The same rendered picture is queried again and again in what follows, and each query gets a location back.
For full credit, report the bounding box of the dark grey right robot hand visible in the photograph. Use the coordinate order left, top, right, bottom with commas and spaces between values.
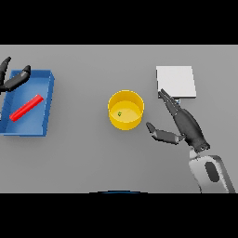
145, 88, 211, 153

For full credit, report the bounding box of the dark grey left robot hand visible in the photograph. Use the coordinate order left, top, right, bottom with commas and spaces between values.
0, 56, 32, 96

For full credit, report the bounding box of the red beaker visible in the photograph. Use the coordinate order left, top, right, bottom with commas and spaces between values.
8, 94, 45, 123

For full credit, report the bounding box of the pale square measuring scale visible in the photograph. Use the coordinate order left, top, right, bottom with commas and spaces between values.
155, 65, 197, 100

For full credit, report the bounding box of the yellow bowl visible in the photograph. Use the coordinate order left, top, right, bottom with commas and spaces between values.
107, 89, 145, 131

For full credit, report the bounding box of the blue tray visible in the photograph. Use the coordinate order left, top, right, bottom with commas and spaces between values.
0, 69, 56, 137

